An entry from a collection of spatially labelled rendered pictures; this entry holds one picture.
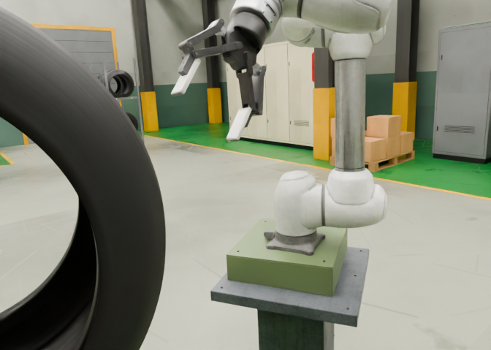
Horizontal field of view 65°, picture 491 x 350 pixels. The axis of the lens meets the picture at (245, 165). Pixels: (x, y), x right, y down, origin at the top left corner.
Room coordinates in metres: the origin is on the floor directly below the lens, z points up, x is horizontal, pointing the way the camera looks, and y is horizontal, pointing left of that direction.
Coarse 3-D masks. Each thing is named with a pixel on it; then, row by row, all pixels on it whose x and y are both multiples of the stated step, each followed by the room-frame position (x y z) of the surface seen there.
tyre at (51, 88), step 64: (0, 64) 0.36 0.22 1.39; (64, 64) 0.41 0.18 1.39; (64, 128) 0.38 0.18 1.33; (128, 128) 0.44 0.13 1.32; (128, 192) 0.40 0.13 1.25; (64, 256) 0.64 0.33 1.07; (128, 256) 0.40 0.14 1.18; (0, 320) 0.58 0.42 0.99; (64, 320) 0.59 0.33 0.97; (128, 320) 0.40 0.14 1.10
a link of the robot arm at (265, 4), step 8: (240, 0) 0.76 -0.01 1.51; (248, 0) 0.75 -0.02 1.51; (256, 0) 0.75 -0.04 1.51; (264, 0) 0.75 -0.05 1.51; (272, 0) 0.76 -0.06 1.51; (232, 8) 0.77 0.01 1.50; (240, 8) 0.75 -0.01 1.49; (248, 8) 0.74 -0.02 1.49; (256, 8) 0.74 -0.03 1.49; (264, 8) 0.75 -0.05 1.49; (272, 8) 0.76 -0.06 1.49; (280, 8) 0.78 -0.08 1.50; (232, 16) 0.77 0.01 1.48; (256, 16) 0.75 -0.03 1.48; (264, 16) 0.74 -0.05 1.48; (272, 16) 0.76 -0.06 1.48; (280, 16) 0.79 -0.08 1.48; (264, 24) 0.76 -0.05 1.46; (272, 24) 0.76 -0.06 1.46; (272, 32) 0.77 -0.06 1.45
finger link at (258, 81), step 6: (264, 66) 0.77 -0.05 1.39; (264, 72) 0.76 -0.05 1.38; (252, 78) 0.77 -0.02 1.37; (258, 78) 0.75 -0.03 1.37; (258, 84) 0.75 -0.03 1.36; (258, 90) 0.75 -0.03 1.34; (258, 96) 0.74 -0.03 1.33; (258, 102) 0.74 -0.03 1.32; (258, 108) 0.74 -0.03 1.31; (258, 114) 0.74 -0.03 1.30
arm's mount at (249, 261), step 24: (240, 240) 1.41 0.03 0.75; (264, 240) 1.40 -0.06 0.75; (336, 240) 1.36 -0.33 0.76; (240, 264) 1.27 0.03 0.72; (264, 264) 1.24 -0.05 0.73; (288, 264) 1.21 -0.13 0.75; (312, 264) 1.18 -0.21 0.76; (336, 264) 1.22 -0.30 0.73; (288, 288) 1.21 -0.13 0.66; (312, 288) 1.18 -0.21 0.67
